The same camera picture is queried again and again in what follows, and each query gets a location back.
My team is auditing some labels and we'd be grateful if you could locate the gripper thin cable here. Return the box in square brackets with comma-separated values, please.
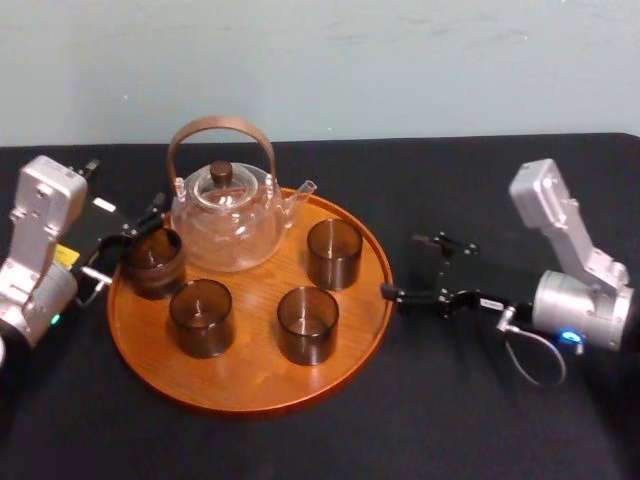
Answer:
[73, 234, 134, 307]
[494, 308, 569, 387]

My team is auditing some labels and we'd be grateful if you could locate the right gripper thin cable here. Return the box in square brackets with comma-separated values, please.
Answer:
[494, 308, 569, 387]

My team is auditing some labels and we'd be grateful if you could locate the round wooden tray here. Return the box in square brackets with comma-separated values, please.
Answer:
[106, 187, 397, 415]

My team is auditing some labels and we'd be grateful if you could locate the smoky brown glass cup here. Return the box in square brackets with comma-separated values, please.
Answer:
[275, 285, 341, 367]
[305, 218, 364, 293]
[168, 278, 236, 360]
[123, 227, 188, 302]

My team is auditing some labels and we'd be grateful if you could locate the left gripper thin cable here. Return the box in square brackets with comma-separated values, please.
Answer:
[73, 234, 134, 307]

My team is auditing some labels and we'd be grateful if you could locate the glass teapot lid, brown knob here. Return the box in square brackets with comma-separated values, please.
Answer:
[191, 159, 259, 209]

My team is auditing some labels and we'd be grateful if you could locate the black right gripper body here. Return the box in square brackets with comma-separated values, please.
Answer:
[443, 251, 540, 322]

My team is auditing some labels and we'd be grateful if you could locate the clear glass teapot, brown handle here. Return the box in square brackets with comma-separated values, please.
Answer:
[166, 115, 319, 274]

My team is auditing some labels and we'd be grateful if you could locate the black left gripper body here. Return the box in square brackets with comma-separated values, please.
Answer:
[54, 194, 139, 274]

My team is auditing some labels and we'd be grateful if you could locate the black table cloth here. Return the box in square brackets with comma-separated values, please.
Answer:
[0, 132, 640, 480]

